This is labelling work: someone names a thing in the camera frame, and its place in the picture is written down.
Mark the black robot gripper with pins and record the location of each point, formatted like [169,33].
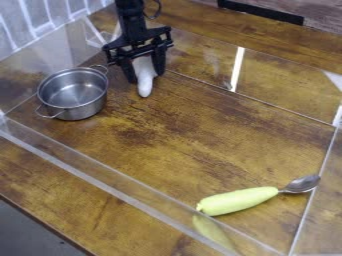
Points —
[153,42]

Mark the white plush mushroom red cap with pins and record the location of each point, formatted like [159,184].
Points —
[146,75]

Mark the silver metal pot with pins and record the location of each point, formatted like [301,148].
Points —
[74,93]

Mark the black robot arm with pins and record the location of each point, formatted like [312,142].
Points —
[133,17]

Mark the black bar on back table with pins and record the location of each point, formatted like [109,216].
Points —
[262,12]

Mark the green handled metal spoon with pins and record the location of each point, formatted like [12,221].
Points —
[241,199]

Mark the clear acrylic enclosure wall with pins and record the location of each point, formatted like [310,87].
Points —
[245,115]

